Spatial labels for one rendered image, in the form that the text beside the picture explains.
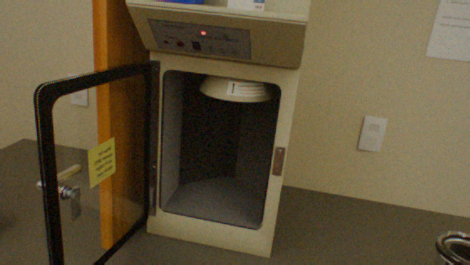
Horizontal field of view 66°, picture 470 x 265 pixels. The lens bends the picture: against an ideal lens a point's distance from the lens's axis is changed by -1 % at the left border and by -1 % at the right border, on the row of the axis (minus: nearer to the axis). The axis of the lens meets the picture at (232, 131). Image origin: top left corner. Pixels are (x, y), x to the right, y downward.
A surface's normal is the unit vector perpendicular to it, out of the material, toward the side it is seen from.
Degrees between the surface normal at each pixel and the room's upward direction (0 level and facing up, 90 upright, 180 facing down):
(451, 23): 90
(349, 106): 90
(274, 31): 135
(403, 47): 90
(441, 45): 90
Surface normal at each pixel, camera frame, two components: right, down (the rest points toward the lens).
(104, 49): -0.20, 0.32
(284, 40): -0.21, 0.89
